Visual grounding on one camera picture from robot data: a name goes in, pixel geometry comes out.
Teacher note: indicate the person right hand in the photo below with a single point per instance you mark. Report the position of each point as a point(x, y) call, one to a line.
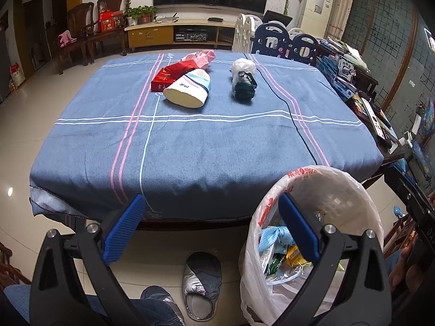
point(401, 271)

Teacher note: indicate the dark wooden side table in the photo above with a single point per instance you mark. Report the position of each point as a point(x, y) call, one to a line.
point(356, 89)

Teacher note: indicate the white standing air conditioner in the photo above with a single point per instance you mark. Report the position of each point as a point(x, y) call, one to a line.
point(314, 17)

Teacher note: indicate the white plastic bin liner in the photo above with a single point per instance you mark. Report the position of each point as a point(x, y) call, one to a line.
point(341, 199)

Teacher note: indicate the dark blue cloth bundle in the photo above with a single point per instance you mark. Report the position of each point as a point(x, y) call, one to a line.
point(244, 86)

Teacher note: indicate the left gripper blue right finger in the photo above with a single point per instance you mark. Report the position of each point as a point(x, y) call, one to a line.
point(304, 228)

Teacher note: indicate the blue striped tablecloth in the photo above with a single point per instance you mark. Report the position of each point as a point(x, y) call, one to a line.
point(117, 139)

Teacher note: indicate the white blue paper cup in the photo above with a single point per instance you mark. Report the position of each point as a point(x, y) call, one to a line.
point(189, 91)

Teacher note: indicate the red gift box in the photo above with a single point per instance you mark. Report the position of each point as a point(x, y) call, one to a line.
point(110, 21)

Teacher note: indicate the dark green snack bag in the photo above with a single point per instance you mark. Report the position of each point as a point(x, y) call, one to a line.
point(275, 263)

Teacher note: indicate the pink white plastic bag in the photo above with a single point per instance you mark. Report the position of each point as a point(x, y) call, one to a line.
point(201, 59)

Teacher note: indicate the navy baby fence panel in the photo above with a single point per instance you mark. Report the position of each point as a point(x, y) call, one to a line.
point(272, 39)

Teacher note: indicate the grey slipper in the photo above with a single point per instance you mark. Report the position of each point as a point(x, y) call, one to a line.
point(201, 284)

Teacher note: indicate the red snack wrapper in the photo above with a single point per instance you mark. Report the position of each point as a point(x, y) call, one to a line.
point(180, 68)

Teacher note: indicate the clear blue plastic bag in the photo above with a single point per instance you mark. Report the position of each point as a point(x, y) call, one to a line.
point(286, 275)

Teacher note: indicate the red cigarette box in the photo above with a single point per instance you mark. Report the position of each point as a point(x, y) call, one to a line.
point(162, 80)

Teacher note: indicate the white tissue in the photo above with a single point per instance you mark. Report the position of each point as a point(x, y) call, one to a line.
point(243, 65)

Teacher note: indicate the beige curtain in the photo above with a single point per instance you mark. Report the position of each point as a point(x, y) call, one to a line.
point(338, 18)

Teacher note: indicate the white baby fence panel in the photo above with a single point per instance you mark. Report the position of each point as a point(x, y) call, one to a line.
point(245, 28)

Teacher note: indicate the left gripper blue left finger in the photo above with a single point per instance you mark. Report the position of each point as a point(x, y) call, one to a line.
point(118, 228)

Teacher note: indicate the gold foil wrapper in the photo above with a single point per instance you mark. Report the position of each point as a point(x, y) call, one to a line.
point(294, 257)

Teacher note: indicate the dark wooden armchair right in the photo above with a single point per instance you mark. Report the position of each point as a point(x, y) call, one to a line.
point(99, 37)

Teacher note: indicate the pink cloth on chair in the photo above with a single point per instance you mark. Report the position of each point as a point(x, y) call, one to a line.
point(65, 39)

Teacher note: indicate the blue face mask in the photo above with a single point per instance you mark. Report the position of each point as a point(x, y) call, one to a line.
point(278, 237)

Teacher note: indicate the black laptop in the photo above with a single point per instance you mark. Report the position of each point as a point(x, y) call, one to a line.
point(271, 16)

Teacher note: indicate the green potted plant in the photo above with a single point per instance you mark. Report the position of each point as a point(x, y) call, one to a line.
point(141, 14)

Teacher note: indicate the dark wooden armchair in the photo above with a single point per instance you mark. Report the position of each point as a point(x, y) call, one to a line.
point(80, 22)
point(99, 37)

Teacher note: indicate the dark wooden armchair left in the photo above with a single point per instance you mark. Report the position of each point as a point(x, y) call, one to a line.
point(80, 22)

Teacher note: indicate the yellow wooden tv cabinet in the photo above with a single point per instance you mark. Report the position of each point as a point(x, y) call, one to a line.
point(183, 32)

